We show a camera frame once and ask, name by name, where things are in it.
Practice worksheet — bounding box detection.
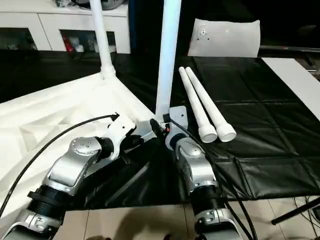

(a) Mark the white flat board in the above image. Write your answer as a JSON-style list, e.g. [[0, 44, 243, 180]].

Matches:
[[261, 57, 320, 122]]

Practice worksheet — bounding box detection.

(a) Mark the white cabinet with glass doors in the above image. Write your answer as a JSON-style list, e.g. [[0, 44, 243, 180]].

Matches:
[[0, 0, 132, 55]]

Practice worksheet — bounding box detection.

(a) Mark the black stand leg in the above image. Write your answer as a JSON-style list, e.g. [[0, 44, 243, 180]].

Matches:
[[271, 197, 320, 225]]

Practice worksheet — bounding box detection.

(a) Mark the black work mat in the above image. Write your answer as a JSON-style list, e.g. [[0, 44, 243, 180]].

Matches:
[[0, 49, 320, 210]]

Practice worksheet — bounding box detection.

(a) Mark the metal cooking pot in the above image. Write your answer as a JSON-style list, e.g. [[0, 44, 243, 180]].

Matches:
[[55, 0, 126, 11]]

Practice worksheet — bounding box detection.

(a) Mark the white plastic table leg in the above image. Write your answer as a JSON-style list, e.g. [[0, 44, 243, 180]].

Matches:
[[185, 66, 237, 143], [90, 0, 117, 80], [178, 66, 219, 144], [154, 0, 183, 117]]

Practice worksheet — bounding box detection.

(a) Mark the white plastic bag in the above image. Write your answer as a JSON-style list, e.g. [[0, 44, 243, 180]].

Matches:
[[187, 18, 262, 58]]

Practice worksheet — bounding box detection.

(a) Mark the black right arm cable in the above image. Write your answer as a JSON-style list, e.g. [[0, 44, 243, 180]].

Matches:
[[169, 119, 259, 240]]

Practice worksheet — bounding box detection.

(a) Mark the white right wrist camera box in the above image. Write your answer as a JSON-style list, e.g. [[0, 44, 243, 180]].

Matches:
[[167, 106, 189, 133]]

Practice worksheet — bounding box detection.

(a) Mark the white plastic table top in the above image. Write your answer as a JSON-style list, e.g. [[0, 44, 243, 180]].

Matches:
[[0, 72, 169, 236]]

